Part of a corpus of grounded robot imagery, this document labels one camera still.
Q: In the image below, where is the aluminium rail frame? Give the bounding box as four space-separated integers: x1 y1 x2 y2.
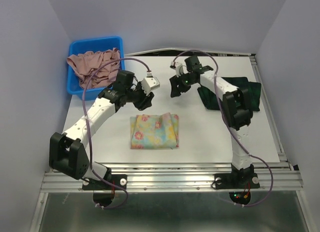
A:
30 53 315 231

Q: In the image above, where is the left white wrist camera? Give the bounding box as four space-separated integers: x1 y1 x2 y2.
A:
141 71 160 95

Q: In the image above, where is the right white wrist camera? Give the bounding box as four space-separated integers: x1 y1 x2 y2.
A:
170 61 184 77

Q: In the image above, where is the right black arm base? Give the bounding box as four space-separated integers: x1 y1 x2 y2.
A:
211 173 261 191

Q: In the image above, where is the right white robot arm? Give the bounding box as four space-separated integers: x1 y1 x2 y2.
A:
169 56 260 190

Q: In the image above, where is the green plaid skirt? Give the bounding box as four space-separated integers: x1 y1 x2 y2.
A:
197 77 262 112

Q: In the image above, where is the blue plastic bin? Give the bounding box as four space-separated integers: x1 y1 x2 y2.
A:
66 36 125 100

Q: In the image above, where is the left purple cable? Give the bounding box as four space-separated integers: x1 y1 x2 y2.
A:
81 58 152 210

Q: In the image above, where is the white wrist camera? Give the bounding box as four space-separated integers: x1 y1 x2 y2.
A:
141 71 160 95
170 61 184 77

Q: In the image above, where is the pastel floral skirt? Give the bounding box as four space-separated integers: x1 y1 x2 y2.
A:
130 113 179 150

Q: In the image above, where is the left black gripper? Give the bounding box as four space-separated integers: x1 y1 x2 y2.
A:
125 82 155 111

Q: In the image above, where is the dusty pink skirt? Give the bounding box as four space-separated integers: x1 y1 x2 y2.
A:
66 48 121 89

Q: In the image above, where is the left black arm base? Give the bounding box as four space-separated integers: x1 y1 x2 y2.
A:
82 174 128 191

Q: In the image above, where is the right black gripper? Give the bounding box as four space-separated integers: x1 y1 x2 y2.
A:
168 72 195 98

